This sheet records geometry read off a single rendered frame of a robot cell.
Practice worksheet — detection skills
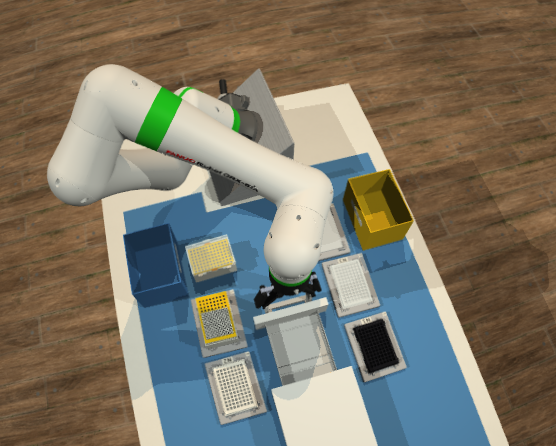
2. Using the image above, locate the blue work mat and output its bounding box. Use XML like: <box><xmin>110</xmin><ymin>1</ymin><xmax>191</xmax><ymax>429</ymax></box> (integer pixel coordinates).
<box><xmin>123</xmin><ymin>152</ymin><xmax>490</xmax><ymax>446</ymax></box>

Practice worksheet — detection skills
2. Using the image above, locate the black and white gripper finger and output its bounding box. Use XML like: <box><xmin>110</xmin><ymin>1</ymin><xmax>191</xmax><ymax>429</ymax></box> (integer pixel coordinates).
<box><xmin>254</xmin><ymin>285</ymin><xmax>284</xmax><ymax>314</ymax></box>
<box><xmin>300</xmin><ymin>272</ymin><xmax>322</xmax><ymax>302</ymax></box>

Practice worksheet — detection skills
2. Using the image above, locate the dark blue open bin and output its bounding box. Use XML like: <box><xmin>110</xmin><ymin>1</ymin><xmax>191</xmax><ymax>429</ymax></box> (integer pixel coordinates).
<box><xmin>123</xmin><ymin>223</ymin><xmax>189</xmax><ymax>308</ymax></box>

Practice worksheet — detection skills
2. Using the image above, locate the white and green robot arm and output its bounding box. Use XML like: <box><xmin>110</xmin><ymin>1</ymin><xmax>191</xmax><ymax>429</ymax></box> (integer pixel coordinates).
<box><xmin>47</xmin><ymin>64</ymin><xmax>333</xmax><ymax>295</ymax></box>

